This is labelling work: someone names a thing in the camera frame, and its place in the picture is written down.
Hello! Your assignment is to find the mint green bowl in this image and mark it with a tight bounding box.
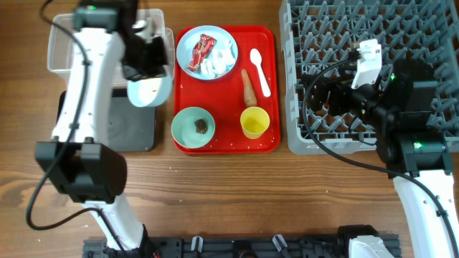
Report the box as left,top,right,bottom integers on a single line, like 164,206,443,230
171,107,216,149

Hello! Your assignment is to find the left black cable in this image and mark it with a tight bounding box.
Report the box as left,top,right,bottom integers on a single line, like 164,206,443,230
25,0,123,252

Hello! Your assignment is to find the red serving tray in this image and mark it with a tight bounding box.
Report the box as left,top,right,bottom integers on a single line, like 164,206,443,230
174,25,280,155

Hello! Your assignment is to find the yellow plastic cup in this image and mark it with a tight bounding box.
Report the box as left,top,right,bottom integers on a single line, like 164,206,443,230
240,106,270,139

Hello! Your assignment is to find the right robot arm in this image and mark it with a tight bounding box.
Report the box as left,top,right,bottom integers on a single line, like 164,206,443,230
301,59,458,257

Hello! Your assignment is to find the brown food chunk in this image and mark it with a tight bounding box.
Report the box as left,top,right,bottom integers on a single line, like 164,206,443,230
194,118,208,135

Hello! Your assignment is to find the light blue plate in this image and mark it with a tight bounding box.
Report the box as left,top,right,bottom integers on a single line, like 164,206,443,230
176,25,239,80

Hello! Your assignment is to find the clear plastic bin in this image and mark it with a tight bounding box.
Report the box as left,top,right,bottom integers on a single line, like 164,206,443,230
47,9,175,85

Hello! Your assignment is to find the black waste tray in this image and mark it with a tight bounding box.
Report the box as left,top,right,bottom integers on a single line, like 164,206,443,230
52,87,157,153

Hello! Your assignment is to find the grey dishwasher rack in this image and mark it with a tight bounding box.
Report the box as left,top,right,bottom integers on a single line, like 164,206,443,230
279,0,458,155

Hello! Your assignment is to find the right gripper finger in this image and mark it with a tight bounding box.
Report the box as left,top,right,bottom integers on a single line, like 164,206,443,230
301,74,337,88
308,92,328,118

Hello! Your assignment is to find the red snack wrapper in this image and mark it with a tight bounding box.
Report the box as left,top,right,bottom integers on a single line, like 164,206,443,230
187,34,217,72

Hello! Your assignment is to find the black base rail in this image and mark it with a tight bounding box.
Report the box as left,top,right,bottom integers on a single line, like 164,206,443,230
81,234,401,258

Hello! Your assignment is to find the light blue bowl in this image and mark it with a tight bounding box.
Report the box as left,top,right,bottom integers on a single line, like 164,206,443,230
127,75,173,108

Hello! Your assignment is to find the black cable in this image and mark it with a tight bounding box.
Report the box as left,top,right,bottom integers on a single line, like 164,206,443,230
301,53,459,258
25,0,123,252

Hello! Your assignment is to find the right black cable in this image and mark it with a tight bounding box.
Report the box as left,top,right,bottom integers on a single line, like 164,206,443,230
301,53,459,258

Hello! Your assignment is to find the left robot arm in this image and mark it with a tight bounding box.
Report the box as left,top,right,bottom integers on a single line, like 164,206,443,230
34,1,175,257

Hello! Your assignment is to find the white plastic spoon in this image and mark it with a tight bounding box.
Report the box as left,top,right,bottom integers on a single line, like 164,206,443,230
250,48,271,97

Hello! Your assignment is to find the crumpled white tissue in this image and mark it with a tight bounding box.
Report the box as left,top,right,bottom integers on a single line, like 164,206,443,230
200,41,236,79

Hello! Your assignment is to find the orange carrot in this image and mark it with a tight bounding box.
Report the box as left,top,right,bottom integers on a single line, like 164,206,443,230
241,69,257,107

